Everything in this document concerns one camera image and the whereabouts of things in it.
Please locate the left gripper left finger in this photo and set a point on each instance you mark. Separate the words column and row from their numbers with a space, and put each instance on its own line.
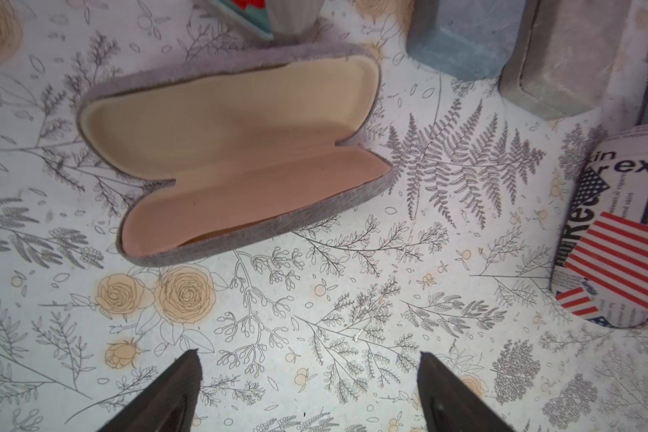
column 168, row 403

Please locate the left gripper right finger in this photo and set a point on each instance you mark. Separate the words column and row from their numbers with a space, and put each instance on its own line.
column 449, row 405

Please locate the blue-grey case purple glasses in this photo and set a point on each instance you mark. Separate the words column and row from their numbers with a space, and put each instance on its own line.
column 468, row 39

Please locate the grey case mint interior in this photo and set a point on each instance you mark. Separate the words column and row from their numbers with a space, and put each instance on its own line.
column 564, row 56

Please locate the grey case with red glasses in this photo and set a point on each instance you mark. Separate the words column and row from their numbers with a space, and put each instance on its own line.
column 267, row 22

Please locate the floral table mat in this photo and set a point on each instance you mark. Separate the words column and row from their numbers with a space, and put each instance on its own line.
column 319, row 329

